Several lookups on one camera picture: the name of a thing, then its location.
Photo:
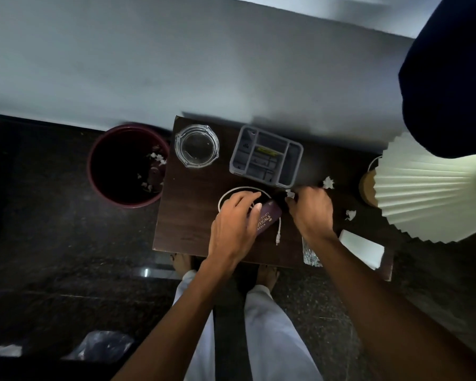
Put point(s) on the person's right hand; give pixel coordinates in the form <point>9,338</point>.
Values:
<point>313,216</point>

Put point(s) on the person's left hand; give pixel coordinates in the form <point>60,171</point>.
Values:
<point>230,234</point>

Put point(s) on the person's left thumb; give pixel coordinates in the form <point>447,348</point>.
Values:
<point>254,218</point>

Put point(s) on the person's right thumb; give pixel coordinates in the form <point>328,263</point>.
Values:
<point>290,206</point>

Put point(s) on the small white paper scrap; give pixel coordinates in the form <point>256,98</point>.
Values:
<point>289,193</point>

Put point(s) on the maroon spectacle case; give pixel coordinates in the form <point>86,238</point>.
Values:
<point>269,217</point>

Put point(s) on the person's right forearm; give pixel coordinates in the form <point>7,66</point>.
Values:
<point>388,309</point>

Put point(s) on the person's left forearm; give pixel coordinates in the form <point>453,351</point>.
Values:
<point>174,325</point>

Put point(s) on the crumpled white paper scrap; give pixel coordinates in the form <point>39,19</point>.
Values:
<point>328,183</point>
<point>350,215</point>

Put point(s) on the clear plastic wrapper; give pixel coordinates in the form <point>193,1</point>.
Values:
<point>311,255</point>

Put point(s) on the grey plastic organizer tray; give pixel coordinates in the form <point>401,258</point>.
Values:
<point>265,156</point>

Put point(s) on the yellow item in organizer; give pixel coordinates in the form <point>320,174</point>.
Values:
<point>270,151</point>

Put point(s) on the person's right foot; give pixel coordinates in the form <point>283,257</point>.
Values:
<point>267,276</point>

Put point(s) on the person's foot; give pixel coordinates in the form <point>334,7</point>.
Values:
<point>181,263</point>
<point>267,276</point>

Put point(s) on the round wooden lamp base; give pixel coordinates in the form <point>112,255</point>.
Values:
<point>367,190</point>

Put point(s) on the white paper card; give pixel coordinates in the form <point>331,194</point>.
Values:
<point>361,249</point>

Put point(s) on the person's left foot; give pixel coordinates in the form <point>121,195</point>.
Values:
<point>181,263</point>

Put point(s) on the clear glass ashtray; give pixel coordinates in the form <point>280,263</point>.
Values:
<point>196,145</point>

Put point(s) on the heap of white paper scraps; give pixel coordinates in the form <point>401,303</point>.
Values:
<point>157,157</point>

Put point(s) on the person's right white trouser leg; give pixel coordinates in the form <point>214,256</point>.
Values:
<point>273,337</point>

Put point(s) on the person's white trouser leg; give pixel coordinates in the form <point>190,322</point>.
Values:
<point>273,337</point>
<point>204,353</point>

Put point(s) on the maroon waste bin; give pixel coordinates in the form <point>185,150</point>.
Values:
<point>123,166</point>

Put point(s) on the white pleated lampshade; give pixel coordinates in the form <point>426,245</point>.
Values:
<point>432,194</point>

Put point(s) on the person's left white trouser leg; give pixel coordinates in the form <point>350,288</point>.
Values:
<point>204,353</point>

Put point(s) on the clear plastic bag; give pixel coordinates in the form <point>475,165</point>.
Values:
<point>101,345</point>

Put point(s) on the dark blue fabric object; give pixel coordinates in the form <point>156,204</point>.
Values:
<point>448,75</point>

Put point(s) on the white paper piece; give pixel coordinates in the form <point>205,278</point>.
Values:
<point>7,350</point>

